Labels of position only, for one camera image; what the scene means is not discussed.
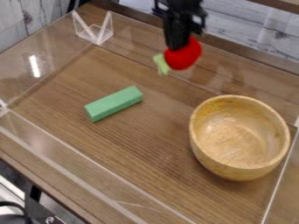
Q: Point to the green foam block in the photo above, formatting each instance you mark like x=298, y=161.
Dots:
x=113, y=103

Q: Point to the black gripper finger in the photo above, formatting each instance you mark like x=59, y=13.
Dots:
x=198, y=25
x=177, y=29

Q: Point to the black table leg bracket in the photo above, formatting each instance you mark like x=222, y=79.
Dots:
x=38, y=213

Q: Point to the red plush strawberry toy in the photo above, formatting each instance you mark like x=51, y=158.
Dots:
x=178, y=59

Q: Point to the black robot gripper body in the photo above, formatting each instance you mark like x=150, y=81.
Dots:
x=174, y=9

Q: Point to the clear acrylic tray wall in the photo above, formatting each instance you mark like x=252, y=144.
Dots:
x=85, y=186

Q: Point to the light wooden bowl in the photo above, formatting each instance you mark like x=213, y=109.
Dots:
x=240, y=137

